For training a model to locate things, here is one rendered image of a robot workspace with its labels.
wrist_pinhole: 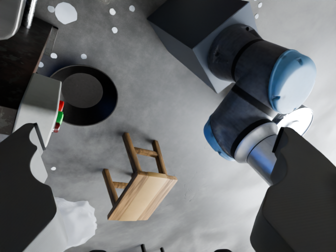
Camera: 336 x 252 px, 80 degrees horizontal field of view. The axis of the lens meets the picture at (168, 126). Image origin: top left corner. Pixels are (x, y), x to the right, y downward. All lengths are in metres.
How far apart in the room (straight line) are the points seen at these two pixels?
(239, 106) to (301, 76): 0.12
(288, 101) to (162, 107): 0.80
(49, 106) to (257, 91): 0.38
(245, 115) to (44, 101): 0.38
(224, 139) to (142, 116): 0.74
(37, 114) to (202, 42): 0.41
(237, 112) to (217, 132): 0.06
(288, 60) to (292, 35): 1.02
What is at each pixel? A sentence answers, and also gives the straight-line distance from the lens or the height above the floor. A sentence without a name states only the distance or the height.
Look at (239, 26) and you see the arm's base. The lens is 0.59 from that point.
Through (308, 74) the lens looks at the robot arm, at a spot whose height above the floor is 0.67.
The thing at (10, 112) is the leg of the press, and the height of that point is 0.62.
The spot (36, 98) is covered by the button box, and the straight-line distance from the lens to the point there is 0.38.
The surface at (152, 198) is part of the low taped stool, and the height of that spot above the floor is 0.33.
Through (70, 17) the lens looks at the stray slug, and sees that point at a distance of 0.28.
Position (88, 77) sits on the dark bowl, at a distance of 1.00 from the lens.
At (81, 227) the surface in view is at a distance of 1.51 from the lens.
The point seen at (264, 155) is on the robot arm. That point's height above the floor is 0.74.
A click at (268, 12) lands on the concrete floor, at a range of 1.30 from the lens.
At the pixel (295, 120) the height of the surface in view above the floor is 0.34.
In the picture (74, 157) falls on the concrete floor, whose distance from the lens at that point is 1.26.
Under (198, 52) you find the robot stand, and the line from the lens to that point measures 0.57.
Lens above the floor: 0.93
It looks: 48 degrees down
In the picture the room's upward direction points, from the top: 149 degrees clockwise
